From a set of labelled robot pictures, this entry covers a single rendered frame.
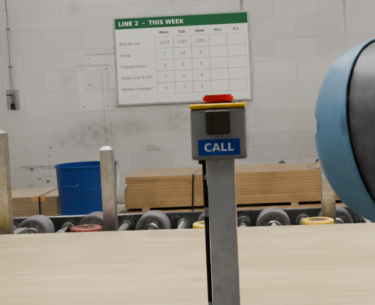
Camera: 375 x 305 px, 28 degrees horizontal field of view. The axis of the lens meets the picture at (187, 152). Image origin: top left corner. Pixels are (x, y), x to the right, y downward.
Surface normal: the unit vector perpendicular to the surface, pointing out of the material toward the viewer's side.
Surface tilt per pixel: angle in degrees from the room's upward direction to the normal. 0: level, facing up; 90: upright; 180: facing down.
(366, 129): 82
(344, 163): 102
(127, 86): 90
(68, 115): 90
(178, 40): 90
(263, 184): 90
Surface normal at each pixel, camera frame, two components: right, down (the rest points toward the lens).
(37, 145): -0.06, 0.07
